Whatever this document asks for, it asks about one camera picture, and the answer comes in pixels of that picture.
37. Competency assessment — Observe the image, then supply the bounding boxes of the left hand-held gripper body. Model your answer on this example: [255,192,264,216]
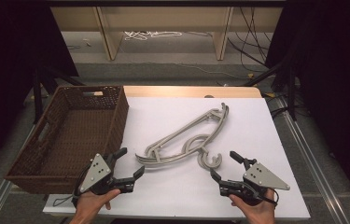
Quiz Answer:
[77,152,135,197]

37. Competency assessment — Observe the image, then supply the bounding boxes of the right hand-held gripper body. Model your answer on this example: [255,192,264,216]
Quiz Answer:
[218,159,291,207]

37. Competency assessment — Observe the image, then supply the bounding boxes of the brown woven basket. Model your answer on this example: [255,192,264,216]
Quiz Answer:
[4,85,130,195]

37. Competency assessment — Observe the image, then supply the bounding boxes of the person's left hand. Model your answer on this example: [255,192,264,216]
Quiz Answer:
[75,189,122,219]

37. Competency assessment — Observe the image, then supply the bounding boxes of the person's right hand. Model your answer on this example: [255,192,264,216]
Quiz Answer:
[229,189,276,224]

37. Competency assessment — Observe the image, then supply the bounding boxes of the white table sheet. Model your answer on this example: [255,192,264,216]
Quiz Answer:
[42,96,311,221]

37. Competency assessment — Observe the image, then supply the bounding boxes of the wooden table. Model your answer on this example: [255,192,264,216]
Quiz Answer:
[122,85,263,99]

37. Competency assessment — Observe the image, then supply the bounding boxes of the black metal stand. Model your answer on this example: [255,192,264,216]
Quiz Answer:
[32,65,87,125]
[243,58,299,122]

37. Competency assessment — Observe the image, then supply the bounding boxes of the black curtain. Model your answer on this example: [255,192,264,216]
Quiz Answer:
[265,0,350,216]
[0,0,80,188]

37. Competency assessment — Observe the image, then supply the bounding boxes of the light wooden shelf unit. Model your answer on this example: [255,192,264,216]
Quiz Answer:
[50,7,284,62]

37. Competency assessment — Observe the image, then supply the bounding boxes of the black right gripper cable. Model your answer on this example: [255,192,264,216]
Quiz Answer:
[241,180,280,207]

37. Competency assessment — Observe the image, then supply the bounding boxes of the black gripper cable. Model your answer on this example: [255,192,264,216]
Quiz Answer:
[52,167,85,209]
[241,180,280,207]

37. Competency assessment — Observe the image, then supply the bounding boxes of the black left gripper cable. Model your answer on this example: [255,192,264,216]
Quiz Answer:
[52,167,85,209]

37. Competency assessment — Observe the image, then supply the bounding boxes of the thin white floor cable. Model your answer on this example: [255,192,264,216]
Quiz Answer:
[150,60,246,80]

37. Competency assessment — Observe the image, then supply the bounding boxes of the white coiled floor cable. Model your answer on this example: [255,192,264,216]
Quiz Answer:
[123,30,184,42]

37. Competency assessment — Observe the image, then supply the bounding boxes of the black hanging cables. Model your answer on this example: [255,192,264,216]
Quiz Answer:
[227,7,273,68]

